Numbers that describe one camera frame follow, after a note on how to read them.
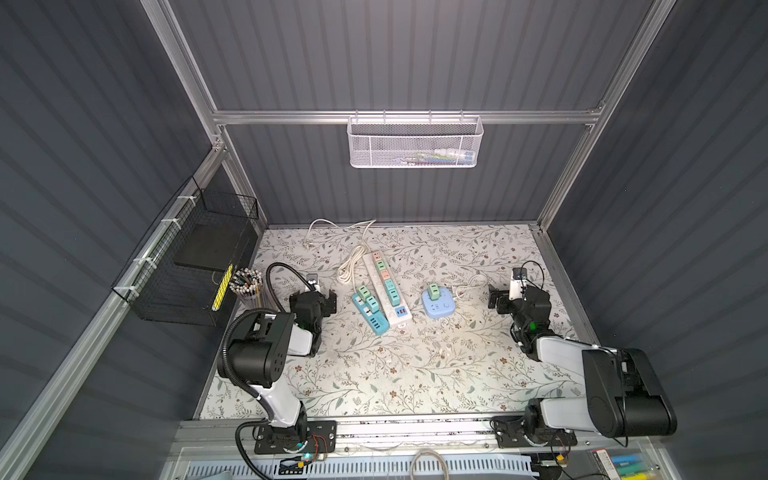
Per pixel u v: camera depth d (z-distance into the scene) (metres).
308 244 1.14
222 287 0.69
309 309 0.75
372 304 0.90
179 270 0.72
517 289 0.80
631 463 0.70
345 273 1.02
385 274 0.97
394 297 0.92
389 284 0.95
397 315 0.93
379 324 0.91
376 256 1.02
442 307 0.94
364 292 0.93
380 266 0.99
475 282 1.04
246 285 0.82
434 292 0.93
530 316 0.70
